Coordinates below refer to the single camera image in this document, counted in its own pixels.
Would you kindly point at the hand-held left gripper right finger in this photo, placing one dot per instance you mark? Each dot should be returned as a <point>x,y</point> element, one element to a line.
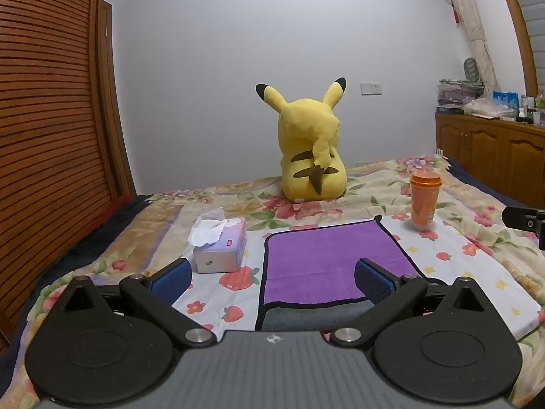
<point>374,282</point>

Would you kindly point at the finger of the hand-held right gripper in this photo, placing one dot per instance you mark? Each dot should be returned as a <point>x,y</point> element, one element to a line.
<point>520,218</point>

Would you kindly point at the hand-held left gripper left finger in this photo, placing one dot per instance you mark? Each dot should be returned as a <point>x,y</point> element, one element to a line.
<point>172,281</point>

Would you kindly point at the purple and grey towel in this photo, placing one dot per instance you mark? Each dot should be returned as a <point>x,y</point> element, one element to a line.
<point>323,255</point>

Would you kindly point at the tissue box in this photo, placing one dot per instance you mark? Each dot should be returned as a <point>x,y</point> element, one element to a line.
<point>221,253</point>

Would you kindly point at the floral blanket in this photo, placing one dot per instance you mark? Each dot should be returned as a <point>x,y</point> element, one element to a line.
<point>140,230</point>

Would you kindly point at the wooden cabinet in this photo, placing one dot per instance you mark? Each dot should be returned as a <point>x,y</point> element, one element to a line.
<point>489,153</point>

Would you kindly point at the white strawberry print sheet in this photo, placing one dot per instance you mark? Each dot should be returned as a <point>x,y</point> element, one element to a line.
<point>464,272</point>

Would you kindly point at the orange lidded cup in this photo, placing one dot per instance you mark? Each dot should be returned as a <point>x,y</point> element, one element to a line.
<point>424,202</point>

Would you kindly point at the beige cloth bundle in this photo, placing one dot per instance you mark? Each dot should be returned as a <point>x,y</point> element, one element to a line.
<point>483,108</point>

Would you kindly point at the green bottle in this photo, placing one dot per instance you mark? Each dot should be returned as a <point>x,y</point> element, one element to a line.
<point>540,100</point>

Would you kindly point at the blue packet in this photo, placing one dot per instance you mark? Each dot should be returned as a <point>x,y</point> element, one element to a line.
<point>504,99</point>

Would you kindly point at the dark flat box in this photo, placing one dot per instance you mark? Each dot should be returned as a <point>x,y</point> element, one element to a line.
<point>449,110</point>

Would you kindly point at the stack of folded cloths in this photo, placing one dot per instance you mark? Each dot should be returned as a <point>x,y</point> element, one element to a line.
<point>457,93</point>

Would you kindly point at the grey hand fan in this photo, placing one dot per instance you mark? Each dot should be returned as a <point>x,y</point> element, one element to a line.
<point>470,69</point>

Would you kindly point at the yellow plush toy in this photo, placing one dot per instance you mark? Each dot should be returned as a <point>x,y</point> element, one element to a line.
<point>306,136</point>

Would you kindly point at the beige curtain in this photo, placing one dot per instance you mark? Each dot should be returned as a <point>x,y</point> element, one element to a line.
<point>474,30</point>

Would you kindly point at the grey window blind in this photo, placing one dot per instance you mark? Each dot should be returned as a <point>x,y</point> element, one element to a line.
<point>534,12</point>

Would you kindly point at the wooden louvered wardrobe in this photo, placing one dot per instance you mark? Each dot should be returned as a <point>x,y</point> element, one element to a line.
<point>47,115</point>

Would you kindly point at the wooden window frame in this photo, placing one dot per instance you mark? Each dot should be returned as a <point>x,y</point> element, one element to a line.
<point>519,30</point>

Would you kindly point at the white wall switch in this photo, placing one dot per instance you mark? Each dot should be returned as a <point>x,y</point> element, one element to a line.
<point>371,88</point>

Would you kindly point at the red wall ornament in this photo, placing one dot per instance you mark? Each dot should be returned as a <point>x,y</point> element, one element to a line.
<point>457,15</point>

